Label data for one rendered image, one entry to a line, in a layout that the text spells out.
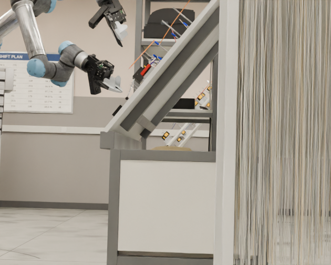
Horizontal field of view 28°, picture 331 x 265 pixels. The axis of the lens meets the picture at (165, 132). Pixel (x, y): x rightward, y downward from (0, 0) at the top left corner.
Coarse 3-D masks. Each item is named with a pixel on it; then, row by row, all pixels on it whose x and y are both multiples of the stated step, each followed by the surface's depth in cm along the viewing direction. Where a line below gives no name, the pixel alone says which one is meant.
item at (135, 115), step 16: (208, 32) 262; (192, 48) 262; (176, 64) 262; (208, 64) 350; (160, 80) 262; (192, 80) 348; (144, 96) 262; (176, 96) 348; (160, 112) 348; (128, 128) 262; (144, 128) 348
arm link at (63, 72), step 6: (60, 60) 287; (60, 66) 286; (66, 66) 286; (72, 66) 287; (60, 72) 285; (66, 72) 287; (72, 72) 290; (54, 78) 285; (60, 78) 287; (66, 78) 289; (54, 84) 289; (60, 84) 289
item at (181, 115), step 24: (168, 0) 430; (192, 0) 429; (144, 24) 430; (144, 48) 399; (168, 48) 397; (216, 72) 370; (216, 96) 370; (168, 120) 426; (192, 120) 425; (216, 120) 369; (144, 144) 426
